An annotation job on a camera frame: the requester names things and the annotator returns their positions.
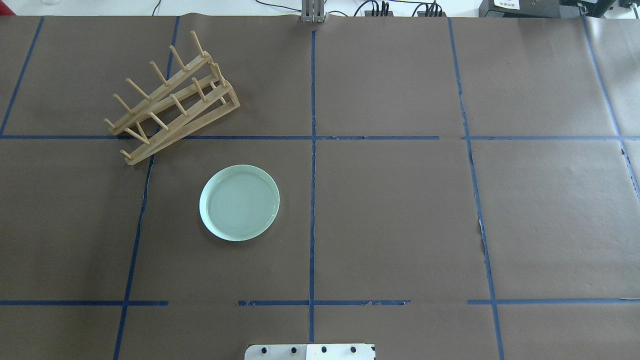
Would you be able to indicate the light green round plate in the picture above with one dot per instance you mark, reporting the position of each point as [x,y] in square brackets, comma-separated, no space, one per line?
[239,203]

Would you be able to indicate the wooden plate rack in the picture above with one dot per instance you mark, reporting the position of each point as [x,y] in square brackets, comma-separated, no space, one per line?
[196,95]

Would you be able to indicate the black power strip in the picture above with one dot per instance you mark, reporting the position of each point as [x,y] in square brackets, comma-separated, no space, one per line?
[406,9]

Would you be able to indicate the black box with label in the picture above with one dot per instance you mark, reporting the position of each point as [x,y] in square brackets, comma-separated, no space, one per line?
[549,9]

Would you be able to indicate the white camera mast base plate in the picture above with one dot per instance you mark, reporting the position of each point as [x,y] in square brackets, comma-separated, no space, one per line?
[322,351]

